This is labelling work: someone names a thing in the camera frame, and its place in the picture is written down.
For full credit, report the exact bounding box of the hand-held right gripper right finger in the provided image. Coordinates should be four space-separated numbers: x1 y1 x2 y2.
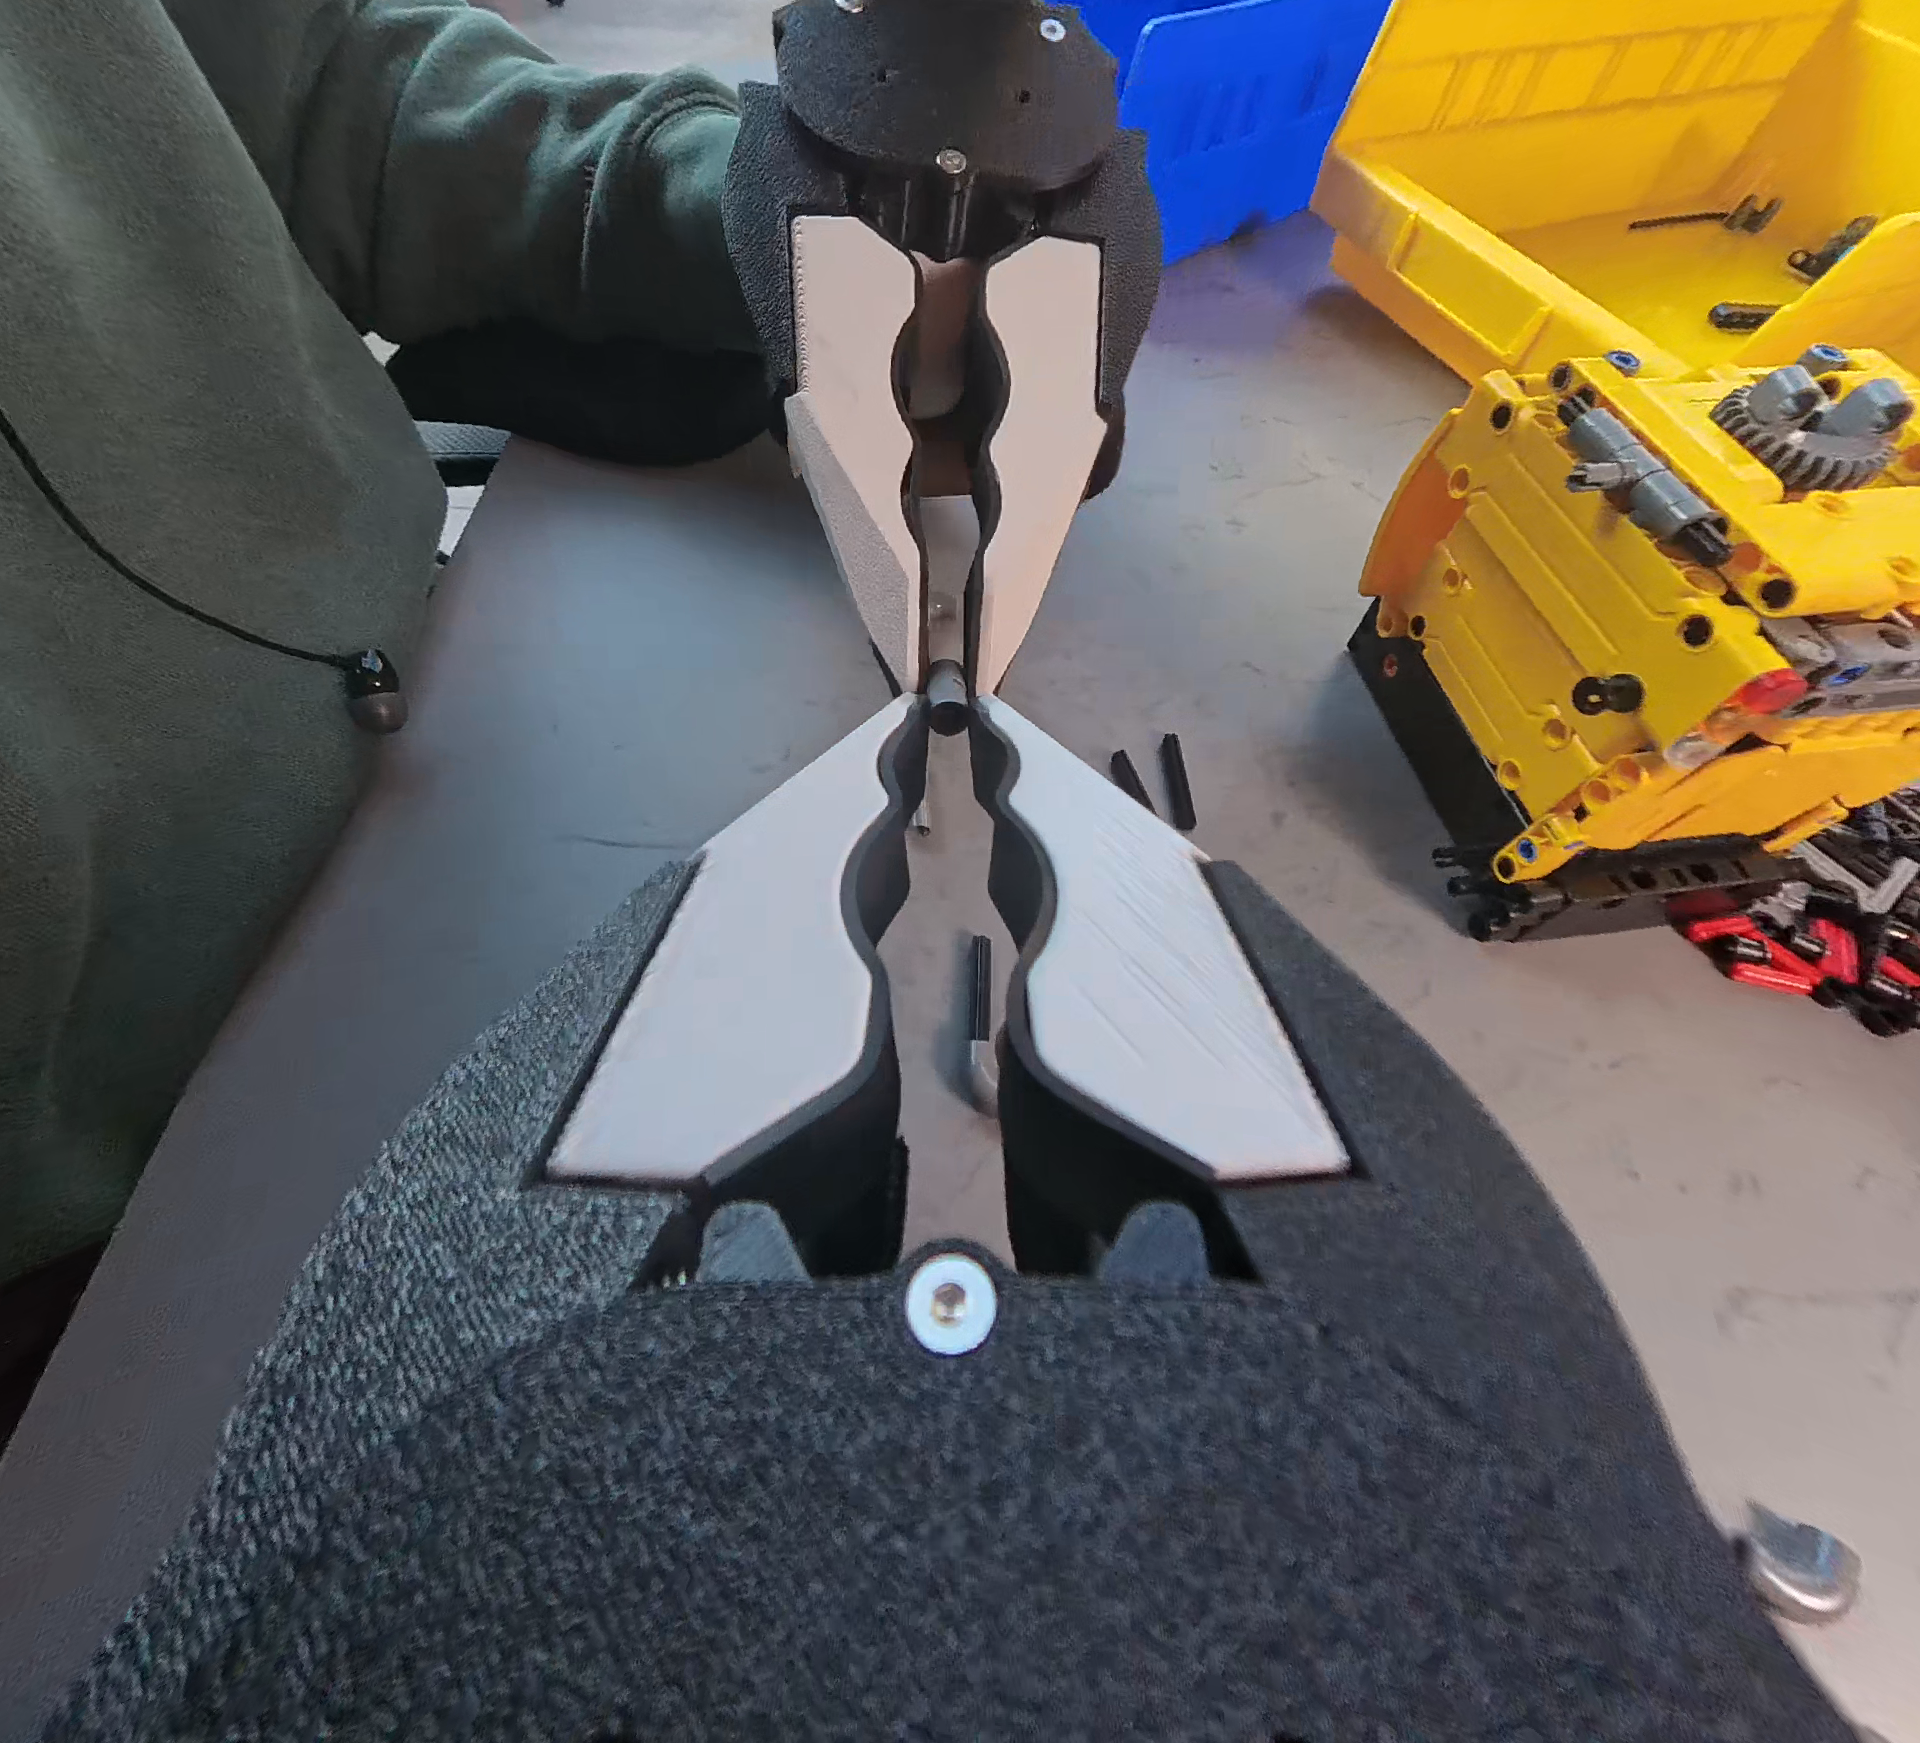
966 696 1355 1279

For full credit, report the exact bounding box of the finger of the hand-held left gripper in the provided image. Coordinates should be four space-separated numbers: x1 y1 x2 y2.
784 212 936 698
965 236 1124 698

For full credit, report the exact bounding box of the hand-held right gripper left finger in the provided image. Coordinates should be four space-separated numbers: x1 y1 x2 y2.
542 696 936 1279

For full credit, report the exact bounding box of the yellow lego robot model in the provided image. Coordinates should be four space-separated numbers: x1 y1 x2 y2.
1345 345 1920 948

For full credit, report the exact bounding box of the person's left forearm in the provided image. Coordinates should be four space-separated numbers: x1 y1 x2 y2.
299 0 768 349

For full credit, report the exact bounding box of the black mesh office chair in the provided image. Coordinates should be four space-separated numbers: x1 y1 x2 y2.
412 420 514 566

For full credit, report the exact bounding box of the yellow plastic bin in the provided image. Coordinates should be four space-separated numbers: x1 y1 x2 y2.
1309 0 1920 388

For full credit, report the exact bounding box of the pile of black red pins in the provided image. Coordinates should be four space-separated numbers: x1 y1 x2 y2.
1665 788 1920 1040

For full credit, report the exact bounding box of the black wired earphone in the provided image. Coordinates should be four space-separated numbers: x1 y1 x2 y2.
0 408 412 737

